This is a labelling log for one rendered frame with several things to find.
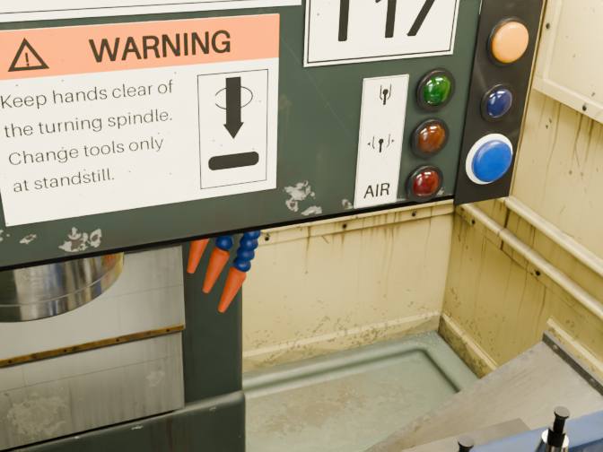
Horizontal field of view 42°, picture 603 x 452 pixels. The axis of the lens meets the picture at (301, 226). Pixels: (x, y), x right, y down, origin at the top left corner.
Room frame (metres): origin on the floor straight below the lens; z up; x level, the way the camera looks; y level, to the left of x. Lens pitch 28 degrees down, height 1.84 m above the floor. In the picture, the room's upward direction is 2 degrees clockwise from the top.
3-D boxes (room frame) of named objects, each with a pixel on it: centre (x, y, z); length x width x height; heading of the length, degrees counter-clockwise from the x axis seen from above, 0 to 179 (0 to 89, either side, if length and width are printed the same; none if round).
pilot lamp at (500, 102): (0.49, -0.12, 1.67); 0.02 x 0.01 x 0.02; 113
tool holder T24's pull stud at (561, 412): (0.59, -0.26, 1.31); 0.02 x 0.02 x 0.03
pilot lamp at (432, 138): (0.47, -0.08, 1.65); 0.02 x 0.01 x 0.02; 113
